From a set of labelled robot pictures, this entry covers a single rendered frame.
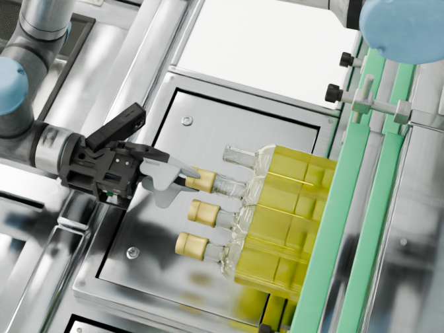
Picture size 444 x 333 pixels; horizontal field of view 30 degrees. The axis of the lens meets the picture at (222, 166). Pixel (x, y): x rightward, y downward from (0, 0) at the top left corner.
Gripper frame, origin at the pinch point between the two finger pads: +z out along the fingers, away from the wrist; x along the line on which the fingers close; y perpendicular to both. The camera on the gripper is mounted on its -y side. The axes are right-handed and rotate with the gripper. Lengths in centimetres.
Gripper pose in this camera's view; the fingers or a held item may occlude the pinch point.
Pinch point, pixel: (193, 177)
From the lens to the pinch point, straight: 131.2
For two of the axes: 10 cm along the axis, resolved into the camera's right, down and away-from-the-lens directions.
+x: 0.4, -5.1, -8.6
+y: -3.0, 8.2, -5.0
